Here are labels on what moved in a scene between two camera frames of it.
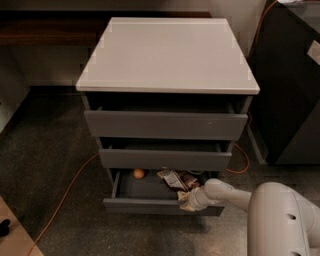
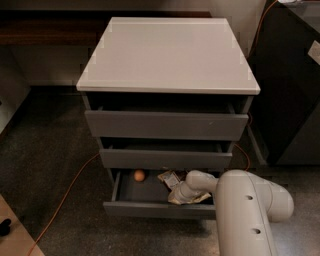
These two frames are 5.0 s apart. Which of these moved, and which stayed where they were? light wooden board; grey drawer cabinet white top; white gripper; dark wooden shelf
Moved: white gripper
Stayed: light wooden board; dark wooden shelf; grey drawer cabinet white top
